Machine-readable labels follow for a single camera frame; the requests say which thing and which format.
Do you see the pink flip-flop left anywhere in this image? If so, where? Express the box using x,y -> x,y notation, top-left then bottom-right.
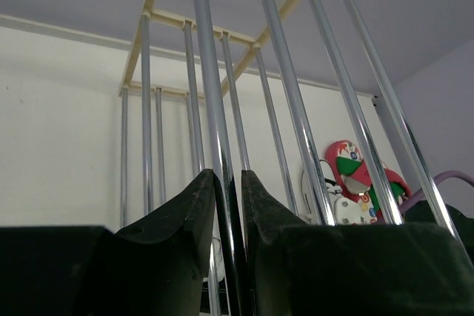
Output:
324,140 -> 381,223

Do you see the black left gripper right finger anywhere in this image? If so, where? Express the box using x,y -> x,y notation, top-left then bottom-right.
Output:
241,170 -> 473,315

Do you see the beige chrome shoe shelf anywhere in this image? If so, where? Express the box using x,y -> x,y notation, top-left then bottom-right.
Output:
118,0 -> 464,316

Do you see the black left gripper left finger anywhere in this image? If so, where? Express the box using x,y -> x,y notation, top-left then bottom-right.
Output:
1,169 -> 215,315

